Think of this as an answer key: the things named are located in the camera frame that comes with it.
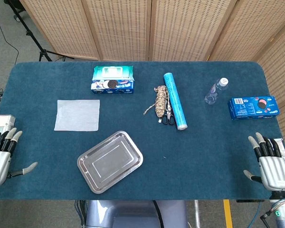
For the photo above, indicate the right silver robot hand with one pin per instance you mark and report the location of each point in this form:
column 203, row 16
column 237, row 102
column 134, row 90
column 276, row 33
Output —
column 274, row 171

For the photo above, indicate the white paper sheet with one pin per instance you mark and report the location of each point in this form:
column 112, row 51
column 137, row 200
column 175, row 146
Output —
column 77, row 115

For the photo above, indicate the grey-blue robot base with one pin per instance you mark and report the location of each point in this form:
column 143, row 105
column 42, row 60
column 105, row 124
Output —
column 133, row 215

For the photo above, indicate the stainless steel tray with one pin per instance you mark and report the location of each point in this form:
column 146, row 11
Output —
column 109, row 161

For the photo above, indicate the white snack packet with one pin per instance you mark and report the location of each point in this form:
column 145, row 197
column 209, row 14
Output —
column 283, row 148

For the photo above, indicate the white and green carton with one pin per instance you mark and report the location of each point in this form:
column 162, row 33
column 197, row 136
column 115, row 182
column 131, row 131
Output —
column 2, row 122

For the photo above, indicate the blue Oreo box with barcode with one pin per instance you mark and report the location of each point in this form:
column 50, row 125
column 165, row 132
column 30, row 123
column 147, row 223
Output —
column 251, row 108

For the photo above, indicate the teal blue table cloth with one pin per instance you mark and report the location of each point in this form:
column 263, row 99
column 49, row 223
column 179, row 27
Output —
column 192, row 154

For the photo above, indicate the metal table leg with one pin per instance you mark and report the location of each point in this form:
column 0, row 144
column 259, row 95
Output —
column 197, row 213

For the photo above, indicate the clear plastic water bottle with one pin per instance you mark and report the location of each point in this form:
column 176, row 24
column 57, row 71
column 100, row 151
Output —
column 215, row 91

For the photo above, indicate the light blue cling film roll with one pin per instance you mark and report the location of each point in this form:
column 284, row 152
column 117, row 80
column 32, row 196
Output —
column 175, row 102

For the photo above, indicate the black tripod stand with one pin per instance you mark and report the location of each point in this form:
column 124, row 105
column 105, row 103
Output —
column 29, row 35

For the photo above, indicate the blue cookie box with bears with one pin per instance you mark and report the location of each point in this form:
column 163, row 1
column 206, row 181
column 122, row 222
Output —
column 118, row 87

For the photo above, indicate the teal wet wipes pack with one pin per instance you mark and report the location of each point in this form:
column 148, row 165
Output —
column 112, row 71

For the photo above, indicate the wicker folding screen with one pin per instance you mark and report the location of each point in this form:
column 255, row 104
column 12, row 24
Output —
column 180, row 28

